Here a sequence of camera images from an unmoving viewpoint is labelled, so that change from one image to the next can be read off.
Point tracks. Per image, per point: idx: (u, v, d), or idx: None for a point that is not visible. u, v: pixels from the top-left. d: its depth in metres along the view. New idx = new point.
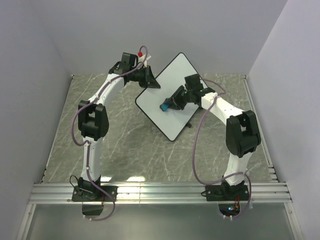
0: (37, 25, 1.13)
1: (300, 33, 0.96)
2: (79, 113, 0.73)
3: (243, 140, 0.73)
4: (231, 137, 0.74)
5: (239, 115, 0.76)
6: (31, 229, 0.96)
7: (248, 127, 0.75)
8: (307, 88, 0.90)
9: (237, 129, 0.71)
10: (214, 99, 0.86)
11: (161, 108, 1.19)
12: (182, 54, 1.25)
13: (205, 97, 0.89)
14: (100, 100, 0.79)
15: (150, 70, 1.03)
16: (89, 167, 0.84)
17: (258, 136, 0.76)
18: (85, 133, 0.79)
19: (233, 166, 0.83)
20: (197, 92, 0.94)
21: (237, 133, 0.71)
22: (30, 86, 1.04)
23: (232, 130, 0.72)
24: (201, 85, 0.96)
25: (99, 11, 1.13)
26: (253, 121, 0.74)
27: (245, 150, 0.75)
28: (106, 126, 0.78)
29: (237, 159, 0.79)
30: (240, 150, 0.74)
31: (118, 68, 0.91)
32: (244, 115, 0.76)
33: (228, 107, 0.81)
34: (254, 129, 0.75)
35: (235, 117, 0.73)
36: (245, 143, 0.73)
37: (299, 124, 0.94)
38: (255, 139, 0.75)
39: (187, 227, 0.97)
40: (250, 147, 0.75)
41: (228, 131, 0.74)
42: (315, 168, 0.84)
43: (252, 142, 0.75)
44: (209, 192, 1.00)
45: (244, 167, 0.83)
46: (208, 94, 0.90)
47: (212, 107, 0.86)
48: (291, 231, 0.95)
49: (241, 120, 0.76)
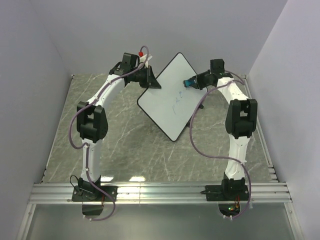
0: (37, 25, 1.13)
1: (300, 32, 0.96)
2: (77, 114, 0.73)
3: (239, 122, 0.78)
4: (229, 117, 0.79)
5: (242, 100, 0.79)
6: (31, 229, 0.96)
7: (248, 113, 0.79)
8: (307, 88, 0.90)
9: (235, 111, 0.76)
10: (228, 82, 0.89)
11: (184, 84, 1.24)
12: (181, 54, 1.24)
13: (221, 79, 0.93)
14: (99, 102, 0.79)
15: (150, 71, 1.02)
16: (88, 168, 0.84)
17: (255, 122, 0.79)
18: (84, 135, 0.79)
19: (232, 153, 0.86)
20: (217, 74, 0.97)
21: (234, 115, 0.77)
22: (30, 86, 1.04)
23: (230, 111, 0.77)
24: (223, 70, 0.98)
25: (99, 11, 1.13)
26: (254, 109, 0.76)
27: (239, 132, 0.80)
28: (104, 127, 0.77)
29: (235, 143, 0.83)
30: (234, 131, 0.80)
31: (119, 69, 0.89)
32: (247, 102, 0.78)
33: (236, 92, 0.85)
34: (252, 116, 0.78)
35: (238, 101, 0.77)
36: (240, 126, 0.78)
37: (299, 124, 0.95)
38: (251, 125, 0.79)
39: (187, 227, 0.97)
40: (245, 130, 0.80)
41: (228, 111, 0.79)
42: (315, 168, 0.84)
43: (247, 127, 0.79)
44: (209, 191, 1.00)
45: (243, 157, 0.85)
46: (225, 78, 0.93)
47: (224, 89, 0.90)
48: (291, 231, 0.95)
49: (244, 106, 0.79)
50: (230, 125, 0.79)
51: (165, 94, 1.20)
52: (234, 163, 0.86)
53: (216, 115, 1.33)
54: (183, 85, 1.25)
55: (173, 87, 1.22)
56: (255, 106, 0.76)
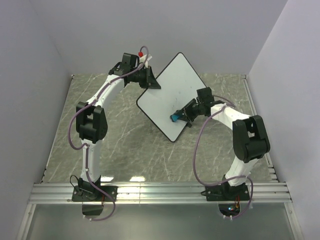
0: (37, 25, 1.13)
1: (300, 32, 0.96)
2: (77, 114, 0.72)
3: (250, 145, 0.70)
4: (238, 141, 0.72)
5: (246, 119, 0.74)
6: (31, 229, 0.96)
7: (256, 132, 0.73)
8: (308, 88, 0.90)
9: (243, 130, 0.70)
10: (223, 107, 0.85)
11: (171, 119, 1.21)
12: (181, 54, 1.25)
13: (214, 107, 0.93)
14: (99, 102, 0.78)
15: (150, 71, 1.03)
16: (88, 169, 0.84)
17: (267, 142, 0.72)
18: (83, 136, 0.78)
19: (236, 170, 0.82)
20: (208, 104, 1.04)
21: (243, 136, 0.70)
22: (30, 86, 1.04)
23: (238, 132, 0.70)
24: (211, 98, 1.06)
25: (99, 10, 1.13)
26: (261, 125, 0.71)
27: (252, 156, 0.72)
28: (104, 128, 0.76)
29: (242, 164, 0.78)
30: (247, 156, 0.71)
31: (119, 69, 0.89)
32: (252, 119, 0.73)
33: (234, 113, 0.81)
34: (262, 134, 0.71)
35: (241, 120, 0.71)
36: (252, 148, 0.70)
37: (299, 125, 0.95)
38: (264, 145, 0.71)
39: (187, 227, 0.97)
40: (258, 153, 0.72)
41: (235, 135, 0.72)
42: (315, 168, 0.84)
43: (260, 148, 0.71)
44: (209, 191, 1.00)
45: (248, 171, 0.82)
46: (217, 105, 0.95)
47: (220, 115, 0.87)
48: (291, 231, 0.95)
49: (248, 124, 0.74)
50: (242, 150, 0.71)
51: (165, 94, 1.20)
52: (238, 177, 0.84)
53: None
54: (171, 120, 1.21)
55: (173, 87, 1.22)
56: (261, 122, 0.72)
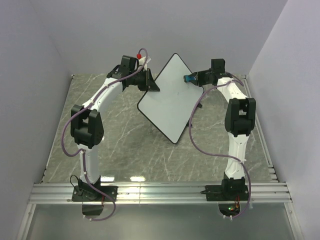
0: (37, 25, 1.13)
1: (300, 32, 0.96)
2: (72, 119, 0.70)
3: (237, 121, 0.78)
4: (228, 115, 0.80)
5: (241, 99, 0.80)
6: (32, 228, 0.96)
7: (247, 112, 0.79)
8: (308, 88, 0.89)
9: (235, 108, 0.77)
10: (228, 82, 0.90)
11: (184, 78, 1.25)
12: (177, 55, 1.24)
13: (221, 79, 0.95)
14: (95, 105, 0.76)
15: (149, 74, 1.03)
16: (86, 172, 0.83)
17: (253, 122, 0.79)
18: (79, 141, 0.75)
19: (232, 151, 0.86)
20: (217, 74, 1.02)
21: (232, 112, 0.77)
22: (30, 86, 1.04)
23: (229, 108, 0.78)
24: (223, 69, 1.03)
25: (99, 11, 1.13)
26: (252, 107, 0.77)
27: (238, 130, 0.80)
28: (100, 132, 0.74)
29: (234, 141, 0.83)
30: (233, 129, 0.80)
31: (117, 73, 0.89)
32: (246, 101, 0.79)
33: (236, 91, 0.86)
34: (251, 115, 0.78)
35: (236, 100, 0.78)
36: (239, 124, 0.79)
37: (299, 125, 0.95)
38: (250, 124, 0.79)
39: (187, 227, 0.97)
40: (244, 128, 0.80)
41: (227, 109, 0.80)
42: (315, 168, 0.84)
43: (246, 125, 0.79)
44: (209, 191, 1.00)
45: (243, 155, 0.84)
46: (224, 78, 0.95)
47: (223, 88, 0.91)
48: (292, 231, 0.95)
49: (242, 105, 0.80)
50: (229, 124, 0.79)
51: (165, 96, 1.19)
52: (234, 162, 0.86)
53: (216, 115, 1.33)
54: (183, 80, 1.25)
55: (172, 88, 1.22)
56: (254, 105, 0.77)
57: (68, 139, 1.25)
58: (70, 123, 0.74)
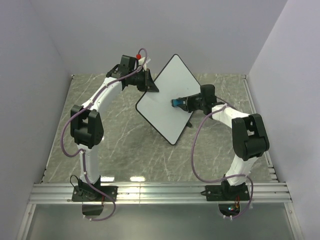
0: (37, 25, 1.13)
1: (300, 32, 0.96)
2: (71, 120, 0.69)
3: (249, 141, 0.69)
4: (237, 138, 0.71)
5: (245, 117, 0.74)
6: (32, 228, 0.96)
7: (255, 130, 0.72)
8: (308, 88, 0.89)
9: (242, 127, 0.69)
10: (223, 107, 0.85)
11: (171, 103, 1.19)
12: (178, 55, 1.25)
13: (215, 107, 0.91)
14: (95, 105, 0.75)
15: (149, 74, 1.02)
16: (86, 172, 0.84)
17: (266, 139, 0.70)
18: (79, 141, 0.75)
19: (236, 167, 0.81)
20: (210, 105, 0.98)
21: (241, 132, 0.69)
22: (30, 86, 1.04)
23: (237, 129, 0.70)
24: (215, 98, 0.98)
25: (99, 11, 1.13)
26: (259, 123, 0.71)
27: (251, 153, 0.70)
28: (99, 132, 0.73)
29: (242, 162, 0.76)
30: (246, 152, 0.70)
31: (117, 72, 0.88)
32: (251, 118, 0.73)
33: (233, 112, 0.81)
34: (261, 131, 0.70)
35: (240, 118, 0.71)
36: (252, 146, 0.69)
37: (299, 125, 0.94)
38: (264, 143, 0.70)
39: (187, 227, 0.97)
40: (257, 151, 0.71)
41: (234, 131, 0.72)
42: (315, 168, 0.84)
43: (259, 146, 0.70)
44: (209, 191, 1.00)
45: (248, 170, 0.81)
46: (218, 105, 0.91)
47: (220, 113, 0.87)
48: (291, 231, 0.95)
49: (248, 123, 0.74)
50: (241, 146, 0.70)
51: (164, 96, 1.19)
52: (238, 177, 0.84)
53: None
54: (171, 104, 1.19)
55: (172, 88, 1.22)
56: (259, 119, 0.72)
57: (67, 139, 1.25)
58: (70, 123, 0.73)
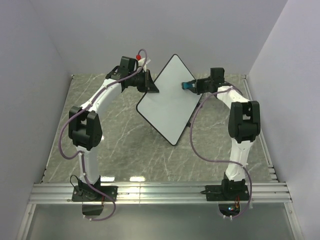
0: (37, 25, 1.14)
1: (300, 31, 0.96)
2: (69, 121, 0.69)
3: (242, 125, 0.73)
4: (231, 120, 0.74)
5: (244, 103, 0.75)
6: (32, 228, 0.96)
7: (250, 116, 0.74)
8: (308, 87, 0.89)
9: (238, 112, 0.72)
10: (228, 89, 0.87)
11: (182, 85, 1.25)
12: (176, 56, 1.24)
13: (220, 88, 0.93)
14: (93, 107, 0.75)
15: (148, 75, 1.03)
16: (85, 173, 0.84)
17: (259, 126, 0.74)
18: (77, 143, 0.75)
19: (234, 155, 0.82)
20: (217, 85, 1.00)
21: (236, 116, 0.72)
22: (30, 87, 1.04)
23: (233, 112, 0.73)
24: (223, 79, 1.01)
25: (99, 11, 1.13)
26: (256, 110, 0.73)
27: (242, 136, 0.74)
28: (98, 134, 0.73)
29: (237, 147, 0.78)
30: (237, 135, 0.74)
31: (116, 73, 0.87)
32: (249, 104, 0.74)
33: (237, 96, 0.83)
34: (255, 118, 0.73)
35: (239, 103, 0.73)
36: (243, 130, 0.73)
37: (299, 125, 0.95)
38: (255, 128, 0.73)
39: (187, 227, 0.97)
40: (248, 134, 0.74)
41: (230, 114, 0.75)
42: (315, 168, 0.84)
43: (251, 130, 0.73)
44: (209, 191, 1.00)
45: (245, 160, 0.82)
46: (224, 86, 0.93)
47: (224, 94, 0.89)
48: (291, 231, 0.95)
49: (245, 108, 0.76)
50: (233, 128, 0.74)
51: (164, 96, 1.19)
52: (235, 166, 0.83)
53: (216, 115, 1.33)
54: (181, 87, 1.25)
55: (172, 88, 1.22)
56: (257, 107, 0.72)
57: (67, 139, 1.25)
58: (68, 124, 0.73)
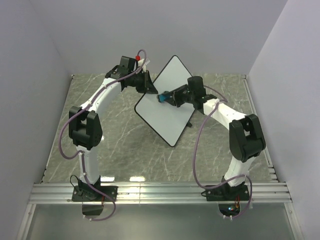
0: (37, 25, 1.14)
1: (300, 34, 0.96)
2: (70, 121, 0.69)
3: (247, 144, 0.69)
4: (234, 141, 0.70)
5: (242, 119, 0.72)
6: (32, 228, 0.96)
7: (252, 131, 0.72)
8: (308, 88, 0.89)
9: (239, 132, 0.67)
10: (216, 104, 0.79)
11: (158, 99, 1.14)
12: (176, 56, 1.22)
13: (207, 102, 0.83)
14: (93, 106, 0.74)
15: (148, 75, 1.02)
16: (85, 172, 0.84)
17: (263, 140, 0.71)
18: (77, 142, 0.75)
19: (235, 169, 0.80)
20: (200, 98, 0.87)
21: (239, 137, 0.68)
22: (30, 86, 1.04)
23: (234, 134, 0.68)
24: (204, 90, 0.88)
25: (99, 11, 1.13)
26: (256, 124, 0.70)
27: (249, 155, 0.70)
28: (98, 134, 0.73)
29: (239, 163, 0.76)
30: (244, 155, 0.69)
31: (116, 72, 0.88)
32: (247, 119, 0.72)
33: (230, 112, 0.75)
34: (257, 133, 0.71)
35: (238, 121, 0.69)
36: (250, 149, 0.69)
37: (299, 126, 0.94)
38: (260, 143, 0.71)
39: (186, 227, 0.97)
40: (255, 152, 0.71)
41: (230, 135, 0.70)
42: (315, 169, 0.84)
43: (257, 147, 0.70)
44: (209, 192, 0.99)
45: (246, 169, 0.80)
46: (210, 100, 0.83)
47: (214, 113, 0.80)
48: (292, 231, 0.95)
49: (244, 124, 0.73)
50: (239, 150, 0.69)
51: None
52: (237, 178, 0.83)
53: None
54: (158, 101, 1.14)
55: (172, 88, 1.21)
56: (257, 121, 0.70)
57: (67, 139, 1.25)
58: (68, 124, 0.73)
